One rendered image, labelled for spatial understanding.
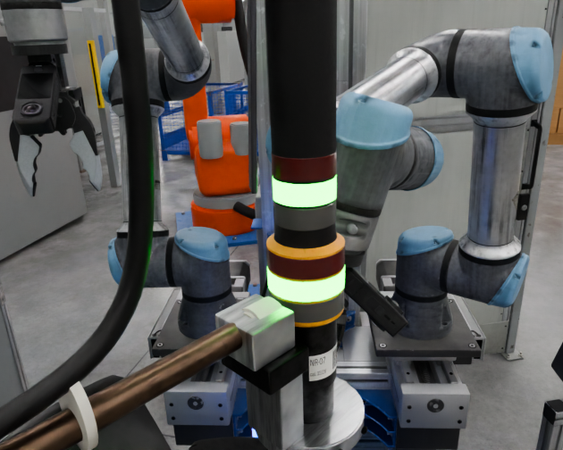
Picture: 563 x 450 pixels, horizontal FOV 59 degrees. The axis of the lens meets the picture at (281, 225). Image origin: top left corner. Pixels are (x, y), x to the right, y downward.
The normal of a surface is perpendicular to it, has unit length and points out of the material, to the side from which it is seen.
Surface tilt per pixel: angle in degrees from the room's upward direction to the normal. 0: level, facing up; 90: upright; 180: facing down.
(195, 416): 90
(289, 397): 90
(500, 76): 102
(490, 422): 0
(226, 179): 90
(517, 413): 0
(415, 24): 91
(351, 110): 72
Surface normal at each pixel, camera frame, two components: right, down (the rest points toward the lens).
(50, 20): 0.81, 0.18
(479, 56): -0.59, 0.03
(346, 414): -0.04, -0.93
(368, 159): -0.03, 0.29
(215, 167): 0.22, 0.35
